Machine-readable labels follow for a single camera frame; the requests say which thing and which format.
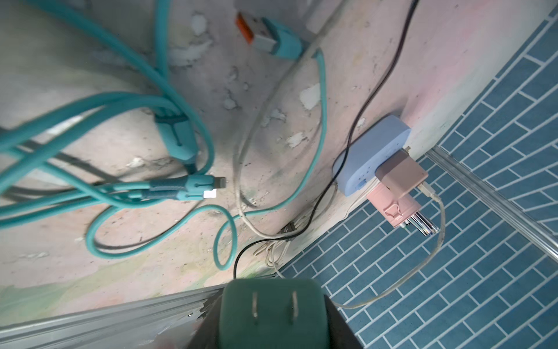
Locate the teal coiled charging cable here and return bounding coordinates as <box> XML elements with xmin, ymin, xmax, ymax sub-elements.
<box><xmin>0</xmin><ymin>0</ymin><xmax>328</xmax><ymax>271</ymax></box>

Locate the white charging cable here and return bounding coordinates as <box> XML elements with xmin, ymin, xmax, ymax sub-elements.
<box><xmin>232</xmin><ymin>0</ymin><xmax>448</xmax><ymax>311</ymax></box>

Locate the blue power strip cube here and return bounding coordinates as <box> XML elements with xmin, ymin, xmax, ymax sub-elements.
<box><xmin>332</xmin><ymin>115</ymin><xmax>411</xmax><ymax>197</ymax></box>

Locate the black cable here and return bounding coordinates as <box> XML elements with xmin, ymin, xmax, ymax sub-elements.
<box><xmin>232</xmin><ymin>0</ymin><xmax>420</xmax><ymax>280</ymax></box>

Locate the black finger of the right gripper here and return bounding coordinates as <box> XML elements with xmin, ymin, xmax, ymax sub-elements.
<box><xmin>324</xmin><ymin>296</ymin><xmax>363</xmax><ymax>349</ymax></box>

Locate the green plug adapter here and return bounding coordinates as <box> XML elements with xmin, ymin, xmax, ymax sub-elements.
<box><xmin>218</xmin><ymin>279</ymin><xmax>330</xmax><ymax>348</ymax></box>

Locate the pink plug adapter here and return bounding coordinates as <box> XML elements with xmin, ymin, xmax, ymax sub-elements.
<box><xmin>375</xmin><ymin>149</ymin><xmax>428</xmax><ymax>199</ymax></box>

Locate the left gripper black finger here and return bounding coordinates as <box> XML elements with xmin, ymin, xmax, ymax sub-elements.
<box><xmin>187</xmin><ymin>289</ymin><xmax>223</xmax><ymax>349</ymax></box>

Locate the pink pen holder cup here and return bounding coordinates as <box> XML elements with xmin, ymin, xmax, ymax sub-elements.
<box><xmin>366</xmin><ymin>183</ymin><xmax>421</xmax><ymax>228</ymax></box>

